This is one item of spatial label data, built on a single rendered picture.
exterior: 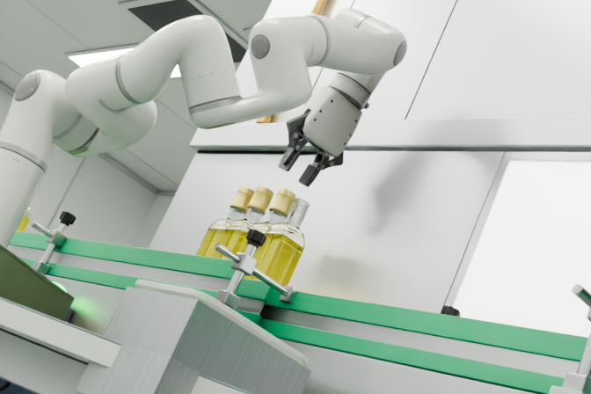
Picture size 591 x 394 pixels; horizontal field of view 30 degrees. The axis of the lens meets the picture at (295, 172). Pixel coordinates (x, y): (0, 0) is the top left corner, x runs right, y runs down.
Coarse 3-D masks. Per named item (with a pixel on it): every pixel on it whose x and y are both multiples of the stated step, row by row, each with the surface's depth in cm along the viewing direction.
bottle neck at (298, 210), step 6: (294, 204) 189; (300, 204) 188; (306, 204) 189; (294, 210) 188; (300, 210) 188; (306, 210) 189; (288, 216) 188; (294, 216) 188; (300, 216) 188; (288, 222) 187; (294, 222) 187; (300, 222) 188
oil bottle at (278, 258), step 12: (276, 228) 186; (288, 228) 185; (276, 240) 184; (288, 240) 185; (300, 240) 186; (264, 252) 185; (276, 252) 183; (288, 252) 185; (300, 252) 186; (264, 264) 183; (276, 264) 183; (288, 264) 185; (252, 276) 184; (276, 276) 183; (288, 276) 185
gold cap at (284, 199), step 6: (282, 192) 194; (288, 192) 194; (276, 198) 194; (282, 198) 193; (288, 198) 194; (294, 198) 194; (276, 204) 193; (282, 204) 193; (288, 204) 194; (282, 210) 193; (288, 210) 194
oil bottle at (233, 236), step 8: (232, 224) 196; (240, 224) 194; (248, 224) 194; (224, 232) 196; (232, 232) 195; (240, 232) 193; (224, 240) 195; (232, 240) 193; (240, 240) 193; (232, 248) 192; (216, 256) 194; (224, 256) 192
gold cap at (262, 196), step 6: (258, 186) 199; (264, 186) 198; (258, 192) 198; (264, 192) 198; (270, 192) 198; (252, 198) 198; (258, 198) 197; (264, 198) 198; (270, 198) 199; (252, 204) 197; (258, 204) 197; (264, 204) 197; (264, 210) 197
